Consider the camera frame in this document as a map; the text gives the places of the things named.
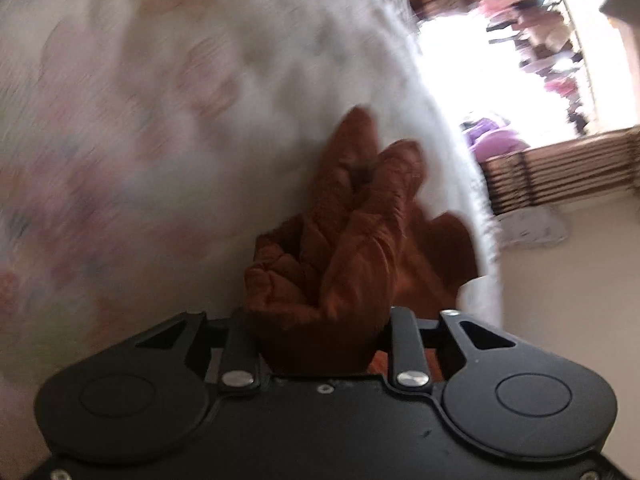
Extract rust brown padded garment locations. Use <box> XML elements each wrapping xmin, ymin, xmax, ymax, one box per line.
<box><xmin>244</xmin><ymin>107</ymin><xmax>480</xmax><ymax>377</ymax></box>

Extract hanging clothes outside window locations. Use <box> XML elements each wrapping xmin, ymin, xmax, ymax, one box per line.
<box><xmin>477</xmin><ymin>0</ymin><xmax>596</xmax><ymax>136</ymax></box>

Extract white patterned pillow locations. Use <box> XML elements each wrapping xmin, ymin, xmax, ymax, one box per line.
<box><xmin>497</xmin><ymin>206</ymin><xmax>570</xmax><ymax>249</ymax></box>

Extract purple cloth by window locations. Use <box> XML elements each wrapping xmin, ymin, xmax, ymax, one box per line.
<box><xmin>463</xmin><ymin>118</ymin><xmax>529</xmax><ymax>164</ymax></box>

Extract white floral fleece blanket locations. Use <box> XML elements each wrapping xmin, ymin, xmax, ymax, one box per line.
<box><xmin>1</xmin><ymin>0</ymin><xmax>502</xmax><ymax>479</ymax></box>

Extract striped brown curtain right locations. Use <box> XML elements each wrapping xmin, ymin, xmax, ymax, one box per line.
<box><xmin>480</xmin><ymin>127</ymin><xmax>639</xmax><ymax>214</ymax></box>

